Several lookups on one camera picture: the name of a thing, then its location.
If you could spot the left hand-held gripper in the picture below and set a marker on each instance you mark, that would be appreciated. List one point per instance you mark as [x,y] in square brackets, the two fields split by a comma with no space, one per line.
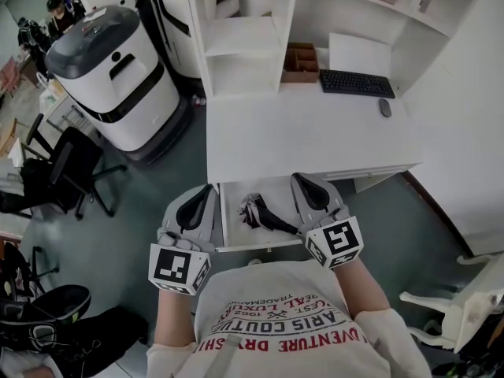
[179,268]

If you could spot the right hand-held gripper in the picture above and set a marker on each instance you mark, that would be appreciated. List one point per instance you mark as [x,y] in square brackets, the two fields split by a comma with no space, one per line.
[338,240]

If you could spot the white desk drawer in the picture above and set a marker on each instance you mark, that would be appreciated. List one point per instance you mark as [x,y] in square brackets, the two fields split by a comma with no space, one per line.
[236,227]

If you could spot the black umbrella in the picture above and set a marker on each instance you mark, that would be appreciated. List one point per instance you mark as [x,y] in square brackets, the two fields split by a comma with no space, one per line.
[264,215]

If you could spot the person's right forearm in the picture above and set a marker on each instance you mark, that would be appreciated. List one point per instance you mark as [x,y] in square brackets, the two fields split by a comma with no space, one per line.
[362,290]

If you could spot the person's left forearm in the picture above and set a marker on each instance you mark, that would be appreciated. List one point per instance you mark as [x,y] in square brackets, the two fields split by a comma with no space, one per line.
[173,317]

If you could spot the person's left hand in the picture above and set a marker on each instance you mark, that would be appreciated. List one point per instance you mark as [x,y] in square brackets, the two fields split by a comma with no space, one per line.
[185,244]

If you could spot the person's right hand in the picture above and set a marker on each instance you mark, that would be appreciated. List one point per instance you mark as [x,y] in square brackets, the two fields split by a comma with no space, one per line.
[325,219]

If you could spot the person's white printed shirt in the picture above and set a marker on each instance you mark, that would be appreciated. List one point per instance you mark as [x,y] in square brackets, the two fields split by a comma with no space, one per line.
[275,290]

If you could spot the white desk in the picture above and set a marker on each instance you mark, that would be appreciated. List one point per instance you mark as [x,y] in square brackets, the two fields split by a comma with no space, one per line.
[295,132]

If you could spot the white wooden chair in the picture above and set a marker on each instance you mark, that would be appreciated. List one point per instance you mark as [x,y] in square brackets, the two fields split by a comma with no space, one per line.
[464,301]

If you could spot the dark grey computer mouse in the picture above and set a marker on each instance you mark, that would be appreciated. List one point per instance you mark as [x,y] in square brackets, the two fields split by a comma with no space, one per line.
[385,107]

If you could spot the black office chair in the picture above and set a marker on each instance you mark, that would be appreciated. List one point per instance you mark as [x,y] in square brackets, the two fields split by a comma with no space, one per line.
[75,164]

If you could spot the black keyboard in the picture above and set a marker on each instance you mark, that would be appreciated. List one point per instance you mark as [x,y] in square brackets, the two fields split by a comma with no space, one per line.
[354,83]

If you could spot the brown cardboard organizer box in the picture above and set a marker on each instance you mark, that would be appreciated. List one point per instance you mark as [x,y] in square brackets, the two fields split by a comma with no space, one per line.
[301,63]

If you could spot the white and grey robot machine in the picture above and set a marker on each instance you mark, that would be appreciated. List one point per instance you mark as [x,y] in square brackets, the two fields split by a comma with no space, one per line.
[130,93]

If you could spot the white shelf unit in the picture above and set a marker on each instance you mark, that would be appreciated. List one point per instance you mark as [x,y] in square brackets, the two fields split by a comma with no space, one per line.
[244,34]

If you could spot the white and black tall machine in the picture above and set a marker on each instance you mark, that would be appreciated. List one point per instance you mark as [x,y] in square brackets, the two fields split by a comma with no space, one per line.
[175,34]

